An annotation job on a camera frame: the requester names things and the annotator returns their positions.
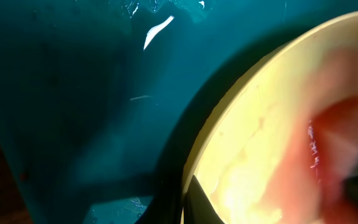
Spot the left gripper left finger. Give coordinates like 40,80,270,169
135,174,183,224

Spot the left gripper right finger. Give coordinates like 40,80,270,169
183,176,224,224

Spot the yellow-green plate top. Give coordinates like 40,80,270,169
181,11,358,223

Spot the red black sponge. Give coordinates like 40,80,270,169
313,98,358,223

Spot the teal plastic tray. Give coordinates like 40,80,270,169
0,0,358,223

